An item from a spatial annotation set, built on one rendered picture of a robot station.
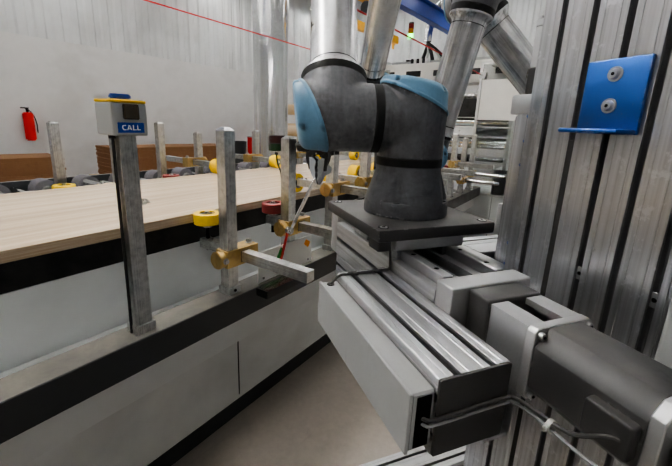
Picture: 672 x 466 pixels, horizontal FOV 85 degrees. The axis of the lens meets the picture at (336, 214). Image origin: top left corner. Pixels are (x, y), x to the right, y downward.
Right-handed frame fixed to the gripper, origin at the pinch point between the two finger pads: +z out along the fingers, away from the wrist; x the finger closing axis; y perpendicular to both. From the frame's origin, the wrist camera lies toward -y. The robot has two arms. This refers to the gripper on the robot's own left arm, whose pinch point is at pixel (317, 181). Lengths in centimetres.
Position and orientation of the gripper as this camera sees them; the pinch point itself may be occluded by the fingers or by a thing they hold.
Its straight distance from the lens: 121.2
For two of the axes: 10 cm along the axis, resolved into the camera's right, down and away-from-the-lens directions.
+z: -0.4, 9.7, 2.4
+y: 5.7, -1.7, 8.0
